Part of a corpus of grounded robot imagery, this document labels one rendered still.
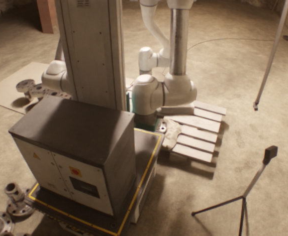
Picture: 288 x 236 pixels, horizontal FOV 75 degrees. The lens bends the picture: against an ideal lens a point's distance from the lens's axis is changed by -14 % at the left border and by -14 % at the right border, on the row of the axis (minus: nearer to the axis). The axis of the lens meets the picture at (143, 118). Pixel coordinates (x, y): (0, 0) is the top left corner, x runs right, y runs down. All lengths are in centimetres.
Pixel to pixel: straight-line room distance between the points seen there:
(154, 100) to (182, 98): 16
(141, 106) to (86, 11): 62
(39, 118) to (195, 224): 125
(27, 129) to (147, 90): 67
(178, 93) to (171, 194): 83
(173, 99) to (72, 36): 66
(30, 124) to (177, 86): 82
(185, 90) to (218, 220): 99
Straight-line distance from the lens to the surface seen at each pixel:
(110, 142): 92
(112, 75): 111
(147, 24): 130
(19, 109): 292
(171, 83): 125
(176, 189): 177
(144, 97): 123
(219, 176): 192
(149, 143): 162
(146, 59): 149
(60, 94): 246
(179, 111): 218
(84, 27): 109
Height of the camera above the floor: 149
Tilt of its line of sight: 39 degrees down
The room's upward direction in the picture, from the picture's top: straight up
